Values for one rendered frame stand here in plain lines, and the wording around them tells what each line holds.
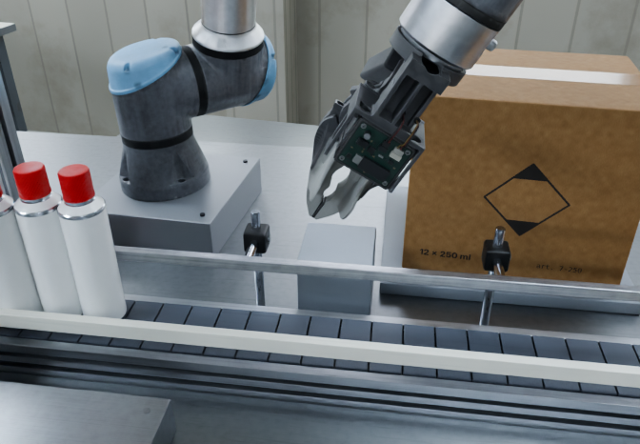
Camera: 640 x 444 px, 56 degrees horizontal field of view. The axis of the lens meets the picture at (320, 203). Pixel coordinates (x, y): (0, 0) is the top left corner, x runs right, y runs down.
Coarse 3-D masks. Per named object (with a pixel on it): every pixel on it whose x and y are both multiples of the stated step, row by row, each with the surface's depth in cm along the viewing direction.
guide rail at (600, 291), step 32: (128, 256) 74; (160, 256) 74; (192, 256) 73; (224, 256) 73; (256, 256) 73; (480, 288) 70; (512, 288) 69; (544, 288) 68; (576, 288) 68; (608, 288) 68
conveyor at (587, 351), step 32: (160, 320) 75; (192, 320) 75; (224, 320) 75; (256, 320) 75; (288, 320) 75; (320, 320) 75; (352, 320) 75; (192, 352) 71; (224, 352) 71; (256, 352) 71; (480, 352) 71; (512, 352) 71; (544, 352) 71; (576, 352) 71; (608, 352) 71; (512, 384) 66; (544, 384) 66; (576, 384) 66
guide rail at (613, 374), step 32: (0, 320) 72; (32, 320) 71; (64, 320) 70; (96, 320) 70; (128, 320) 70; (288, 352) 68; (320, 352) 67; (352, 352) 67; (384, 352) 66; (416, 352) 66; (448, 352) 66; (608, 384) 64
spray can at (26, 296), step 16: (0, 192) 67; (0, 208) 67; (0, 224) 67; (16, 224) 69; (0, 240) 68; (16, 240) 69; (0, 256) 69; (16, 256) 70; (0, 272) 70; (16, 272) 70; (0, 288) 71; (16, 288) 71; (32, 288) 73; (0, 304) 72; (16, 304) 72; (32, 304) 74
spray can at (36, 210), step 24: (24, 168) 66; (24, 192) 66; (48, 192) 68; (24, 216) 67; (48, 216) 67; (24, 240) 69; (48, 240) 69; (48, 264) 70; (48, 288) 72; (72, 288) 73; (48, 312) 74; (72, 312) 74
